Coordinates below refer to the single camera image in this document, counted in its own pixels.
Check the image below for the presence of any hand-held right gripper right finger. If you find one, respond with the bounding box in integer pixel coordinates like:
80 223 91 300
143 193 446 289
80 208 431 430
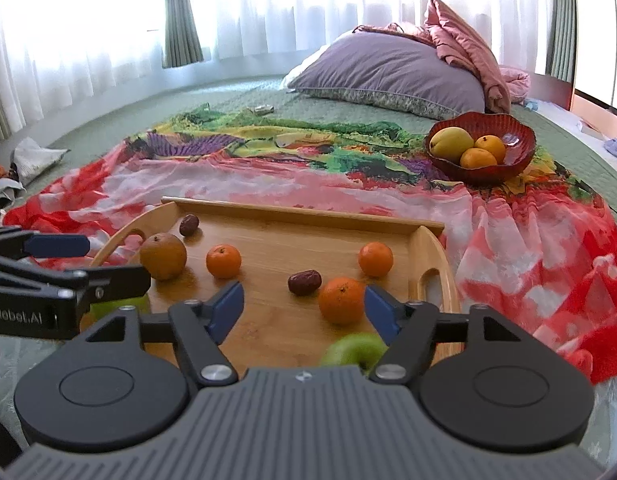
365 285 532 387

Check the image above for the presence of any pink quilt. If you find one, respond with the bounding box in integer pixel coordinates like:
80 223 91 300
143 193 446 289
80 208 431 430
356 0 532 113

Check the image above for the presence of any small tangerine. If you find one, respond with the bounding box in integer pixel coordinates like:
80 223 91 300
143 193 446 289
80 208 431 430
318 276 367 325
206 244 242 279
358 241 394 277

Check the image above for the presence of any large brownish orange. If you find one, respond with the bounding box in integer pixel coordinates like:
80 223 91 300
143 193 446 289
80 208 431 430
140 232 188 281

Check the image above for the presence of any colourful red scarf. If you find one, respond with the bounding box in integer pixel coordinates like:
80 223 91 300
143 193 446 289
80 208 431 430
3 105 617 386

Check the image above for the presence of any yellow mango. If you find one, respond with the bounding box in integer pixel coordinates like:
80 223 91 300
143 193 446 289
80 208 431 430
429 127 475 161

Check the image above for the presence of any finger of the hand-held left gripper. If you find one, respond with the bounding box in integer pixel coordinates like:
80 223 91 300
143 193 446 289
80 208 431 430
0 255 152 306
0 227 92 261

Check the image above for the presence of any yellow orange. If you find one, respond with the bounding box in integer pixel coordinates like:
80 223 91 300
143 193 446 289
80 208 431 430
459 147 498 169
475 134 507 163

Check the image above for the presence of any white sheer curtain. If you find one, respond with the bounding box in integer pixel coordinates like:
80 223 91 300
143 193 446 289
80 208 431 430
0 0 554 136

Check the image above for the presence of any small green apple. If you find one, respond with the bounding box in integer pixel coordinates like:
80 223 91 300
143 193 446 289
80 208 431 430
319 332 389 376

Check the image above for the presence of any crumpled white cloth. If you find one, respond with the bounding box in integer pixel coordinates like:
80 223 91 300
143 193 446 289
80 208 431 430
11 136 69 186

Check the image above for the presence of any grey cloth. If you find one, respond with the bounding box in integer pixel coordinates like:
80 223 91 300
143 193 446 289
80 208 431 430
0 180 26 211

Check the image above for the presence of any large green apple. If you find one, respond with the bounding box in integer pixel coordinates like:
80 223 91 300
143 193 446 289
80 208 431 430
86 294 152 322

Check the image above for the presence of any purple pillow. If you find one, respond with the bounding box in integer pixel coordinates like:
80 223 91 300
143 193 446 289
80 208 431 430
286 30 489 120

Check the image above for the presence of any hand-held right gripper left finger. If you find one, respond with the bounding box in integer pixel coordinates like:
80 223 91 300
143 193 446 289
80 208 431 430
79 281 245 388

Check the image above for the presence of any white snowflake tulle cloth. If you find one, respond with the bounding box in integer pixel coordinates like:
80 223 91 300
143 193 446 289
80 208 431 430
0 330 617 461

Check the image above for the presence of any red scalloped bowl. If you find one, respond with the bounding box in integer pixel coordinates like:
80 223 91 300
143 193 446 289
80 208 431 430
423 112 537 184

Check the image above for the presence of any brown wooden bed frame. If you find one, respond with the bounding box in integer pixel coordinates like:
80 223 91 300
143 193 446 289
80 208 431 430
531 74 617 137

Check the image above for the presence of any green quilted bedspread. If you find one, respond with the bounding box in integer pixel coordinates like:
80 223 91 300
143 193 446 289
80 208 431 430
0 75 617 241

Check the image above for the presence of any wooden tray with handles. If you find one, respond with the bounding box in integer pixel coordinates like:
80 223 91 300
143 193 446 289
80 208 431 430
88 196 462 377

